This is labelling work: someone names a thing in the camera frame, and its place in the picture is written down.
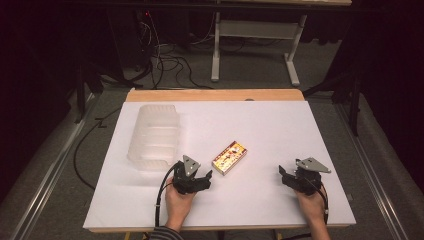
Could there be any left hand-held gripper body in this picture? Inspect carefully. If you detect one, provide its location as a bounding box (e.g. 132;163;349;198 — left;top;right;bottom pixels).
171;154;205;196

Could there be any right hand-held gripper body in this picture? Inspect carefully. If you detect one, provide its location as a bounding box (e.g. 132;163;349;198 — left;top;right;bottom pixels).
287;157;332;196

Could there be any person's right hand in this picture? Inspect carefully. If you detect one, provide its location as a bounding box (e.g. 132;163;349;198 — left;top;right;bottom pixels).
294;188;327;228

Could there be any person's left hand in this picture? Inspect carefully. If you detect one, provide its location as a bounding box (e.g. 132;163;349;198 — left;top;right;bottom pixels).
164;177;198;232

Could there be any colourful printed cardboard box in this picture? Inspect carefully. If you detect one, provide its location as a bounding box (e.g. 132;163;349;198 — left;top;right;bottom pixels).
211;140;249;177

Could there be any white table board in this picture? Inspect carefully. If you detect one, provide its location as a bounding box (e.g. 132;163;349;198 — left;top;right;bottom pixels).
82;100;357;231

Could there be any translucent plastic storage bin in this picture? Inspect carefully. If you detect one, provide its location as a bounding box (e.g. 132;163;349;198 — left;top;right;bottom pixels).
126;103;181;173

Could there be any black metal stand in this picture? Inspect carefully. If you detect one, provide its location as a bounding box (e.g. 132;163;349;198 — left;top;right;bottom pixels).
302;69;364;137
73;63;105;125

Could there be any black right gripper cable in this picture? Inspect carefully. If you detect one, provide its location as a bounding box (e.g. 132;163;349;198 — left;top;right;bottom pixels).
301;176;330;225

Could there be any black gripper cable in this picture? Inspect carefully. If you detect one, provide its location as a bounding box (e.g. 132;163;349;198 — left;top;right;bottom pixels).
153;165;178;228
301;176;330;225

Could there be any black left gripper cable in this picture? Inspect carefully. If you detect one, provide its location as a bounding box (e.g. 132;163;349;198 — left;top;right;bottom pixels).
153;165;178;228

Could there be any metal floor rail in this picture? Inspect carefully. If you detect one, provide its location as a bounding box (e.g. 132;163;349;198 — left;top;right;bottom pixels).
9;93;98;240
334;103;409;240

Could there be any black floor cable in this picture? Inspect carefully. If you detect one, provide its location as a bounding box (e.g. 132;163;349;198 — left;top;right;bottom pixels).
73;106;123;192

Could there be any tangle of cables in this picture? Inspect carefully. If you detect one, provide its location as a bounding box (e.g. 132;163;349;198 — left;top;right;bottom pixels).
134;11;218;90

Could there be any white metal desk frame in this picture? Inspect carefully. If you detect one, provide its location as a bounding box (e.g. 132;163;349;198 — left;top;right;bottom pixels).
210;9;308;88

